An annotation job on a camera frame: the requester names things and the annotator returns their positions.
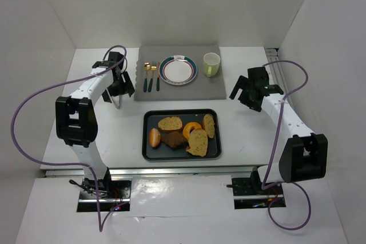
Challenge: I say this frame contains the metal tongs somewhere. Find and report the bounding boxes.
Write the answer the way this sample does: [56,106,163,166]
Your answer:
[106,87,122,110]

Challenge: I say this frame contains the round orange bun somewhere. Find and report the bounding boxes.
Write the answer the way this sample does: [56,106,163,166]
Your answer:
[149,128,161,148]

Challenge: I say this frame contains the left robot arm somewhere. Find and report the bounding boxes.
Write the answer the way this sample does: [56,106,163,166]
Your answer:
[55,51,134,191]

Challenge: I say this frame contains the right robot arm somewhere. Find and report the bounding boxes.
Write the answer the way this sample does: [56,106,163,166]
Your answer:
[229,67,328,189]

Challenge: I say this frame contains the bread slice right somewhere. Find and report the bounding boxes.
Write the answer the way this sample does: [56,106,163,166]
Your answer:
[202,114,215,139]

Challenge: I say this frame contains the bread slice upper left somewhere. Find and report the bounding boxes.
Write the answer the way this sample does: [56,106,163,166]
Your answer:
[158,116,184,132]

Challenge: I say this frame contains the large front bread slice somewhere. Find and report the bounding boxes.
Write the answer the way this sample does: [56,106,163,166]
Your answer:
[186,129,208,157]

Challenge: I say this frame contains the light green mug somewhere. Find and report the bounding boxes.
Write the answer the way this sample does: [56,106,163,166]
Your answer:
[203,53,221,78]

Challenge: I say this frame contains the grey placemat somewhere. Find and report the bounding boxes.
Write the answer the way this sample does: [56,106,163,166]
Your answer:
[134,45,226,101]

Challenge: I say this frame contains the black baking tray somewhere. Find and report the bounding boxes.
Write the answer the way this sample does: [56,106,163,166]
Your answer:
[142,109,221,162]

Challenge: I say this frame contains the white plate green red rim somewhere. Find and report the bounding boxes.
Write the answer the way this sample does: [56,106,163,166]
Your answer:
[158,55,198,86]

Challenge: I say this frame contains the orange glazed donut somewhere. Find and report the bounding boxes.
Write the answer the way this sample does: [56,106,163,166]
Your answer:
[182,122,202,141]

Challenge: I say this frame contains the brown chocolate croissant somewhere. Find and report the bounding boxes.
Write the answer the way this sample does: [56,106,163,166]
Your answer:
[161,131,187,149]

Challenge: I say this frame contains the aluminium rail right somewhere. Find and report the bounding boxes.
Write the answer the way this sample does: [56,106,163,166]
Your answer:
[264,48,289,93]

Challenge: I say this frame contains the aluminium rail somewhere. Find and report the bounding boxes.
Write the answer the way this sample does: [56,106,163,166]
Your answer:
[264,48,289,93]
[44,165,275,178]

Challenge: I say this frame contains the green handled gold fork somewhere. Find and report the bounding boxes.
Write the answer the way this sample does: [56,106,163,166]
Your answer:
[156,62,160,91]

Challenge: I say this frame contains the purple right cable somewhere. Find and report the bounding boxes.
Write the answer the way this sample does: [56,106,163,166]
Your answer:
[260,59,312,231]

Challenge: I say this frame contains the purple cable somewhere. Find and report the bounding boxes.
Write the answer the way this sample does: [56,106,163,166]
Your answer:
[260,59,312,231]
[10,45,129,233]

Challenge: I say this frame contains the aluminium rail front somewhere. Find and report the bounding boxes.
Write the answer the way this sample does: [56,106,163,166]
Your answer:
[44,165,275,178]

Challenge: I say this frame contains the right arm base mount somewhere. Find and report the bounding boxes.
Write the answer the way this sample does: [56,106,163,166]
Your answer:
[226,171,286,210]

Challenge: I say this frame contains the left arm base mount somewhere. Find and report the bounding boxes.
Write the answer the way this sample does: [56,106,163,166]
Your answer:
[69,179,132,213]

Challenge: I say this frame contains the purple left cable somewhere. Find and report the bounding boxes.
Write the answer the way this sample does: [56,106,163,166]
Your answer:
[10,45,129,233]

